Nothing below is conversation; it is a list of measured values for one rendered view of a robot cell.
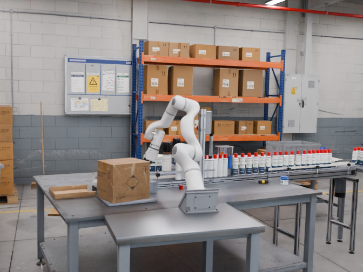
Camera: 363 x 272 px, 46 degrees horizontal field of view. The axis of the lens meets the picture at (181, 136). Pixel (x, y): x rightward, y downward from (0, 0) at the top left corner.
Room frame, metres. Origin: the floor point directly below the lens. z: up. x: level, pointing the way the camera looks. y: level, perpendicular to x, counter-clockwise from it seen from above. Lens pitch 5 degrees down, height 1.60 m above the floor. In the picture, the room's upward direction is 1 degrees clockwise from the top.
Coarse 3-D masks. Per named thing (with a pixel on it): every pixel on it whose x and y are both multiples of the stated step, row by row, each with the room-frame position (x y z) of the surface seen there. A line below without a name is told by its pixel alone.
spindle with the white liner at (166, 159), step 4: (164, 144) 3.84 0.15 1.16; (168, 144) 3.83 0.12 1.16; (164, 148) 3.84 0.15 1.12; (168, 148) 3.83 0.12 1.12; (164, 152) 3.85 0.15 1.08; (168, 152) 3.84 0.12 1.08; (164, 156) 3.83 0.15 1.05; (168, 156) 3.83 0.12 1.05; (164, 160) 3.83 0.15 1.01; (168, 160) 3.83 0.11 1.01; (164, 164) 3.83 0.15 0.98; (168, 164) 3.83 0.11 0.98; (164, 168) 3.83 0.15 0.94; (168, 168) 3.83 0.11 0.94
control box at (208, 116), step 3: (207, 111) 3.56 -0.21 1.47; (210, 111) 3.57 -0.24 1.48; (207, 114) 3.53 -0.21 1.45; (210, 114) 3.53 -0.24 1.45; (207, 117) 3.53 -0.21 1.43; (210, 117) 3.53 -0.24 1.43; (198, 120) 3.55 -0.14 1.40; (207, 120) 3.53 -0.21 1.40; (210, 120) 3.53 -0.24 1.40; (207, 123) 3.53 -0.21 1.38; (210, 123) 3.54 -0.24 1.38; (207, 126) 3.53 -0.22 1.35; (210, 126) 3.55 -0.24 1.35; (207, 129) 3.53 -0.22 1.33; (210, 129) 3.56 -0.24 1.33; (207, 132) 3.53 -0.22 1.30; (210, 132) 3.57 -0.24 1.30
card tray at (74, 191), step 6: (60, 186) 3.29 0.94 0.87; (66, 186) 3.31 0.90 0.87; (72, 186) 3.33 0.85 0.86; (78, 186) 3.35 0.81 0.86; (84, 186) 3.37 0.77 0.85; (54, 192) 3.23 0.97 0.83; (60, 192) 3.23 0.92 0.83; (66, 192) 3.24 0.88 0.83; (72, 192) 3.24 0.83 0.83; (78, 192) 3.10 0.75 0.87; (84, 192) 3.12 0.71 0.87; (90, 192) 3.14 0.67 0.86; (54, 198) 3.04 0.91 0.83; (60, 198) 3.04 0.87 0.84; (66, 198) 3.06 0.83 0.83
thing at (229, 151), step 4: (220, 148) 3.95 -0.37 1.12; (224, 148) 3.90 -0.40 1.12; (228, 148) 3.97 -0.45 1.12; (232, 148) 3.91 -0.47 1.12; (220, 152) 3.95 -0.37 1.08; (224, 152) 3.90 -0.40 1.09; (228, 152) 3.97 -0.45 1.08; (232, 152) 3.91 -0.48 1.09; (232, 156) 3.91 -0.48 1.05; (232, 160) 3.91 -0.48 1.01; (228, 168) 3.88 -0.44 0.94; (232, 168) 3.89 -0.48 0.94; (228, 172) 3.87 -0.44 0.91
